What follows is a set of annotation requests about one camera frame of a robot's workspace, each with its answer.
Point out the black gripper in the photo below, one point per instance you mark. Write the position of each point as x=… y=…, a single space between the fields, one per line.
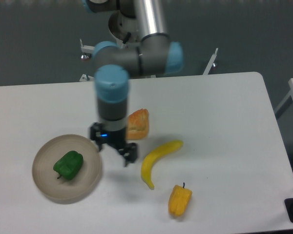
x=115 y=139

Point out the green toy bell pepper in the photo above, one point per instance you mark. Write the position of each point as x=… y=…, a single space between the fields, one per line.
x=69 y=165

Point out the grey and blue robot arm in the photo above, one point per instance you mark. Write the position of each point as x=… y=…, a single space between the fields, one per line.
x=155 y=54

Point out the round beige plate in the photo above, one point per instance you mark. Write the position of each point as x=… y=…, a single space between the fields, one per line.
x=53 y=184

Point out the yellow toy bell pepper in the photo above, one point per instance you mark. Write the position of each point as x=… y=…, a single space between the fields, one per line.
x=178 y=200

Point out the orange toy croissant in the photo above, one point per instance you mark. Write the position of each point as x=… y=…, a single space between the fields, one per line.
x=138 y=125

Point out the yellow toy banana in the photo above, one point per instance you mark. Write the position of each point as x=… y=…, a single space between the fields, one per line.
x=155 y=155

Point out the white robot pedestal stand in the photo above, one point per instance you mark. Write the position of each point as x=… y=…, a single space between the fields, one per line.
x=125 y=32

